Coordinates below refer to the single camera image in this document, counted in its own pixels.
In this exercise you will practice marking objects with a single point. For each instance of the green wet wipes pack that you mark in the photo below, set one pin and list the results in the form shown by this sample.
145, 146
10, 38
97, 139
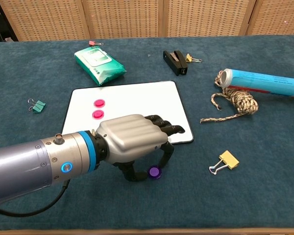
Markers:
98, 63

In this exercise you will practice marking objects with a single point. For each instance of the purple magnet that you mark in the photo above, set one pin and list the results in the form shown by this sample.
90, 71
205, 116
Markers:
154, 172

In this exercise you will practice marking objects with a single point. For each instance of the white rectangular board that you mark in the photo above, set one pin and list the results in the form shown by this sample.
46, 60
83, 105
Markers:
142, 98

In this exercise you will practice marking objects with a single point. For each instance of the blue felt table cover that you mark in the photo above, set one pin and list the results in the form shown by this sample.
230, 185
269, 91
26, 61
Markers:
210, 195

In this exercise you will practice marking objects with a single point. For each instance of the wicker folding screen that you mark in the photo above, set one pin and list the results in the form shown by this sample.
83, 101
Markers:
127, 17

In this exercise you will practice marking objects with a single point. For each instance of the pink binder clip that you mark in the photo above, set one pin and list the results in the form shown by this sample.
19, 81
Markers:
91, 43

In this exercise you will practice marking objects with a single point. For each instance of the large gold binder clip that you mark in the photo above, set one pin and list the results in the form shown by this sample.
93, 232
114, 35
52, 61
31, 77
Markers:
229, 159

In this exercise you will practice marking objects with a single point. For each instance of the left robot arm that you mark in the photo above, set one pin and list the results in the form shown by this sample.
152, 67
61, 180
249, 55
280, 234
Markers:
19, 161

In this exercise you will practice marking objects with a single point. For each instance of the black stapler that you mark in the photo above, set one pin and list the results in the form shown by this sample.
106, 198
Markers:
176, 63

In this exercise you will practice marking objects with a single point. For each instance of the small gold binder clip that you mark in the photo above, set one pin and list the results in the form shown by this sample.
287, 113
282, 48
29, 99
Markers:
188, 58

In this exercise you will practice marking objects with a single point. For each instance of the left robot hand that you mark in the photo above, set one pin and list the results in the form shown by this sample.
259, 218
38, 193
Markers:
132, 137

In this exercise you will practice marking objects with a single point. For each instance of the pink magnet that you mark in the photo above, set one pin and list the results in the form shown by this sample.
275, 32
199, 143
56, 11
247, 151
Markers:
98, 114
99, 103

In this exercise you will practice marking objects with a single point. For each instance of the teal binder clip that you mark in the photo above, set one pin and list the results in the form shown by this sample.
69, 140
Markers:
39, 105

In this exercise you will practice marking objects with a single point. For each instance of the blue cylindrical tube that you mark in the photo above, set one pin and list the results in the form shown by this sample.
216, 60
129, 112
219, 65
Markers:
259, 82

